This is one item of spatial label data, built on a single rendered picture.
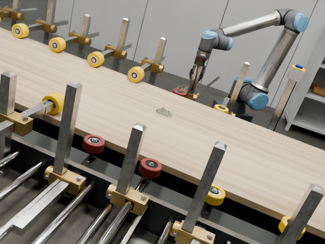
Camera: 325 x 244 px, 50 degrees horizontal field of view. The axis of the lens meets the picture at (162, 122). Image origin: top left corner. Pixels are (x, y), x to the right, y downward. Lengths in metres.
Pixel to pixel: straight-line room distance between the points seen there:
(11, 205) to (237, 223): 0.79
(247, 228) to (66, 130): 0.74
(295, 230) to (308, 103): 4.02
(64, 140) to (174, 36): 3.80
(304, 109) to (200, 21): 1.82
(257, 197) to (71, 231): 0.65
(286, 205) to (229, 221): 0.21
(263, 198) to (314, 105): 3.79
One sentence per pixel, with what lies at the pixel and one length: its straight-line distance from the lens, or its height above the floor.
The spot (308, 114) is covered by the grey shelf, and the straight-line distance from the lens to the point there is 5.10.
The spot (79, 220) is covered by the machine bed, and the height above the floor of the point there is 0.71.
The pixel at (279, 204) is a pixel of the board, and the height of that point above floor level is 0.90.
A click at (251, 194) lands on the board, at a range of 1.33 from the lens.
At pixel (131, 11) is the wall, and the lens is 4.94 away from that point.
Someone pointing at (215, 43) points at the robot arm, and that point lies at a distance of 2.32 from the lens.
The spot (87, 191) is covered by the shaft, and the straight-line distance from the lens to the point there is 1.23.
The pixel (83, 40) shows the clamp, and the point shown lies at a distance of 2.29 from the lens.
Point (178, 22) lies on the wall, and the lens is 4.80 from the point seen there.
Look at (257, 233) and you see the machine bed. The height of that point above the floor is 0.77.
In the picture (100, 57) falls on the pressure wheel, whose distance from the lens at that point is 2.01.
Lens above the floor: 1.59
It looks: 26 degrees down
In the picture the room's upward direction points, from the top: 17 degrees clockwise
